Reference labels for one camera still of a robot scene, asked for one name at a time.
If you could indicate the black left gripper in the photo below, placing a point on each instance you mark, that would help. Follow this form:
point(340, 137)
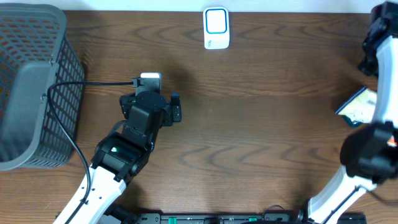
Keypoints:
point(171, 109)

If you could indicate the teal mouthwash bottle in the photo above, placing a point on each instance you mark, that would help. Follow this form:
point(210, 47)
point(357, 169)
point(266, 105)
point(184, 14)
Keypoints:
point(351, 123)

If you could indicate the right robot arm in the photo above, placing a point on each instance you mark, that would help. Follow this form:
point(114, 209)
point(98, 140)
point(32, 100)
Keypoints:
point(369, 156)

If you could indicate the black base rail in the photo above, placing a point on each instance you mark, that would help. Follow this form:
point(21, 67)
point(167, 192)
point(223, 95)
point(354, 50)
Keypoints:
point(156, 218)

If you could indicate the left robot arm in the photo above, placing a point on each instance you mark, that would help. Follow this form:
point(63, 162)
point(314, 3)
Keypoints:
point(122, 154)

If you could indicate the small orange snack packet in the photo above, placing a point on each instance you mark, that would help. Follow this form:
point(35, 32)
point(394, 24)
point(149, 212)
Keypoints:
point(392, 142)

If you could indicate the white barcode scanner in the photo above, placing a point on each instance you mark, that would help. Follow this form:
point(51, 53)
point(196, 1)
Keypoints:
point(216, 28)

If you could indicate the yellow snack chip bag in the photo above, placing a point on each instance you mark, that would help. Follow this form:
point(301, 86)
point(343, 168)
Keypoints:
point(360, 106)

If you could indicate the grey plastic mesh basket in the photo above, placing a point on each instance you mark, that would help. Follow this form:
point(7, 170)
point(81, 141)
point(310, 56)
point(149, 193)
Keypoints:
point(35, 54)

